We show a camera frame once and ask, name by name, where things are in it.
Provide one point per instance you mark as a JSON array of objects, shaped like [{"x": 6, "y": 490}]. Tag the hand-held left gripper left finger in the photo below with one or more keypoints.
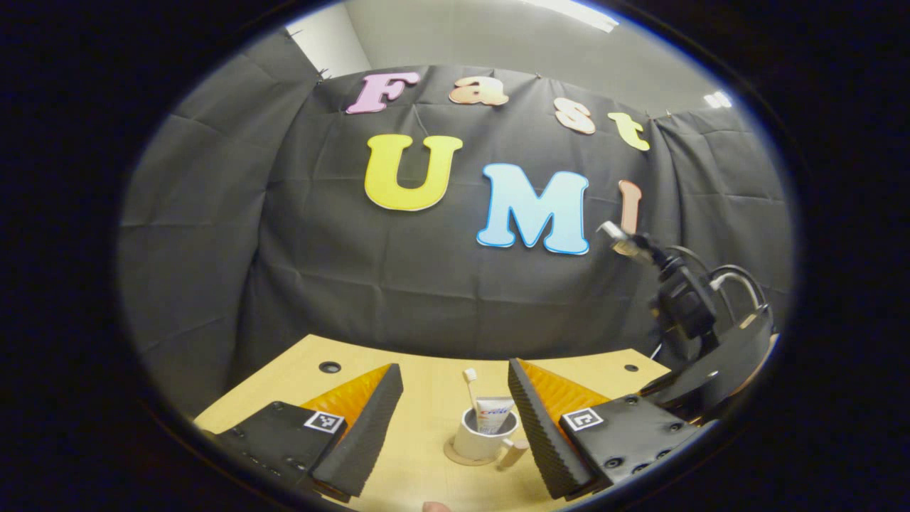
[{"x": 366, "y": 434}]

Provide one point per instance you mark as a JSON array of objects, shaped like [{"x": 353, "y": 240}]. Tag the small ceiling light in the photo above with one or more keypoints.
[{"x": 718, "y": 99}]

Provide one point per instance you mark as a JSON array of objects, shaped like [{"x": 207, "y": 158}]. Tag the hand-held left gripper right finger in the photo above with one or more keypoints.
[{"x": 540, "y": 434}]

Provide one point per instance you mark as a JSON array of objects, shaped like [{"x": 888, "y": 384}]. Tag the white toothpaste tube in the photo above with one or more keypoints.
[{"x": 494, "y": 416}]

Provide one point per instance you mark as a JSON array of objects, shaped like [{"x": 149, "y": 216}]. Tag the light wooden desktop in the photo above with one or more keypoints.
[{"x": 434, "y": 384}]

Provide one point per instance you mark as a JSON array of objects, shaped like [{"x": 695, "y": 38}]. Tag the black backdrop cloth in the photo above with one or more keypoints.
[{"x": 320, "y": 284}]

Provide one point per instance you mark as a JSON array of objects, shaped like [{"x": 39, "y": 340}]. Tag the long ceiling light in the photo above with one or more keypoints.
[{"x": 576, "y": 13}]

